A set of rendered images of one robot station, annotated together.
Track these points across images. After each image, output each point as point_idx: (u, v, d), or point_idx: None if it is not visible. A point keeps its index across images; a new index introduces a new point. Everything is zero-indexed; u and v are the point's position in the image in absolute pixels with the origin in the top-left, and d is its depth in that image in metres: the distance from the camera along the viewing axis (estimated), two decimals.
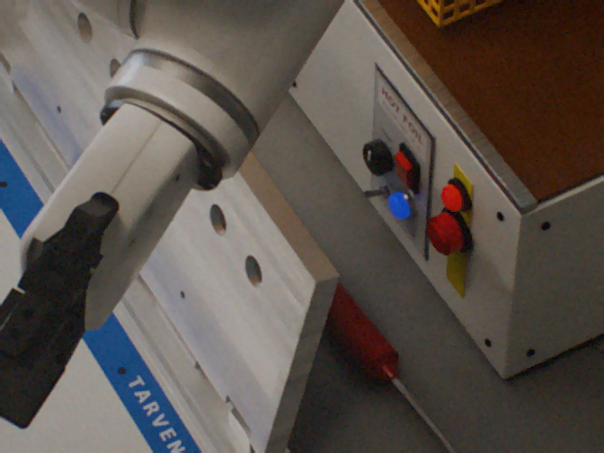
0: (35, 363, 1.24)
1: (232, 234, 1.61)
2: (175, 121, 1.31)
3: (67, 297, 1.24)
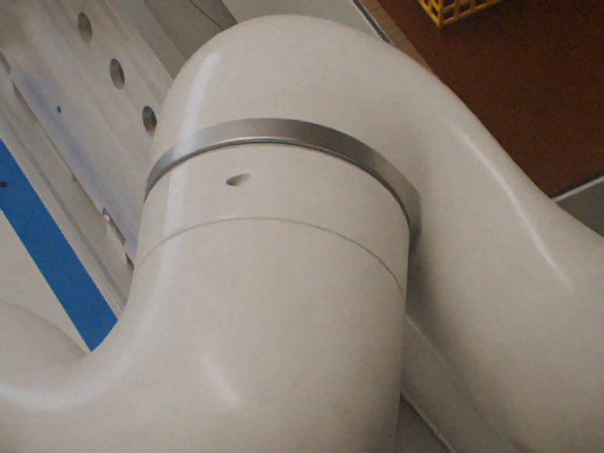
0: None
1: None
2: None
3: None
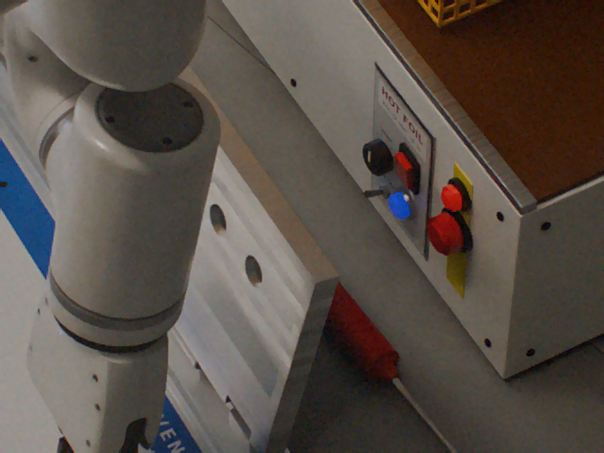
0: None
1: (232, 234, 1.61)
2: (144, 332, 1.50)
3: None
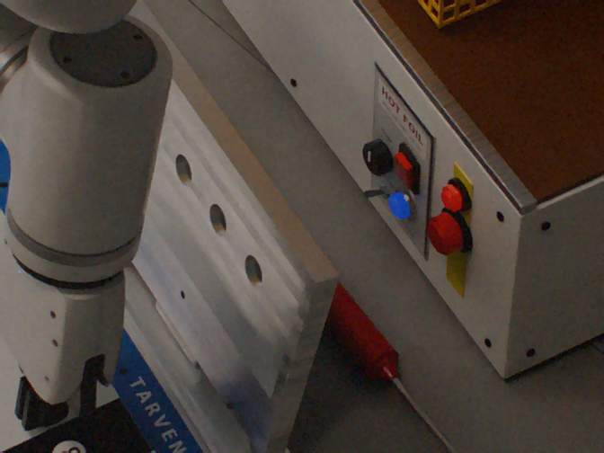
0: (68, 407, 1.66)
1: (232, 234, 1.61)
2: (101, 269, 1.53)
3: None
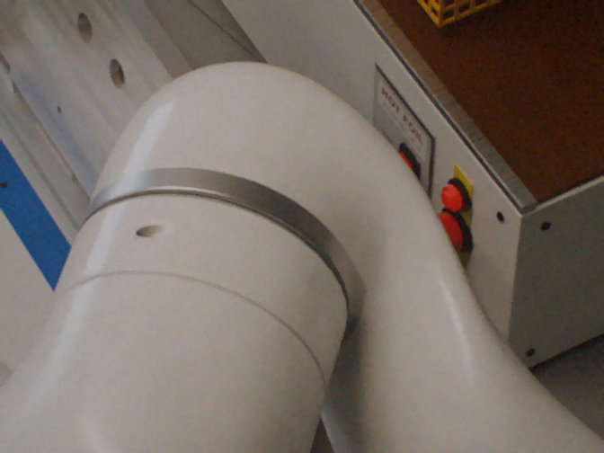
0: None
1: None
2: None
3: None
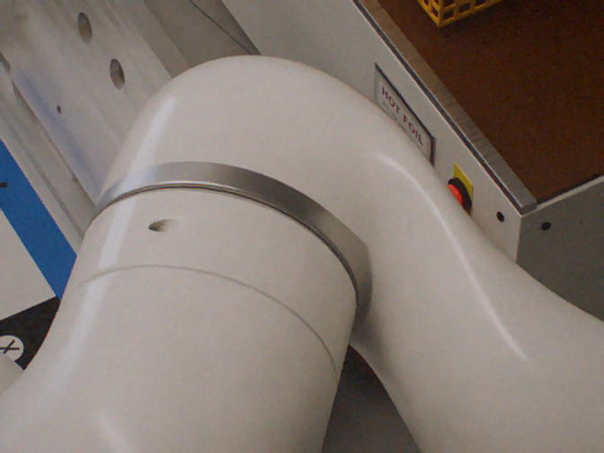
0: None
1: None
2: None
3: None
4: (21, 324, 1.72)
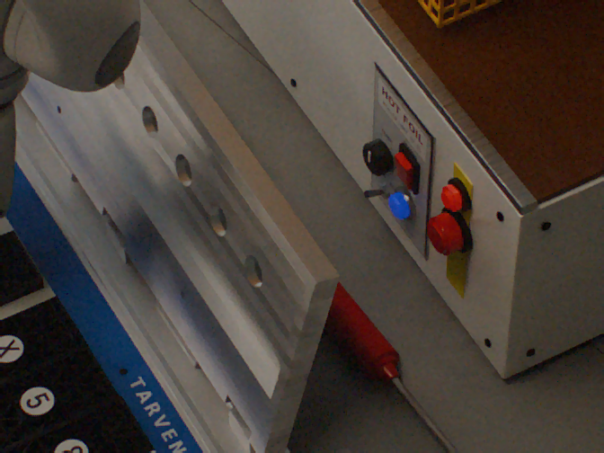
0: None
1: (232, 234, 1.61)
2: None
3: None
4: (21, 324, 1.72)
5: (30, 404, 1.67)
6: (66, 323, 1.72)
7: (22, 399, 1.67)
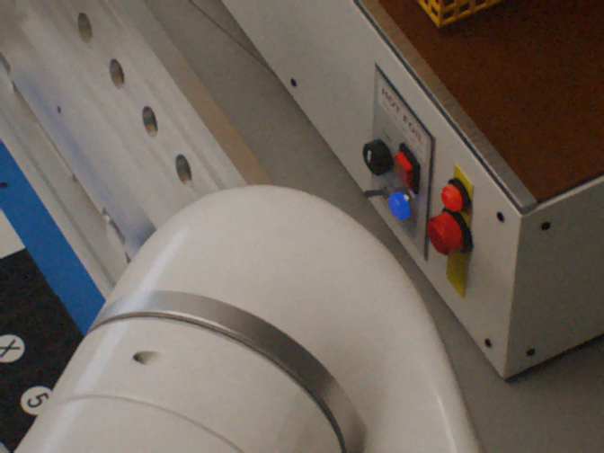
0: None
1: None
2: None
3: None
4: (22, 324, 1.72)
5: (31, 403, 1.67)
6: (66, 323, 1.72)
7: (23, 398, 1.67)
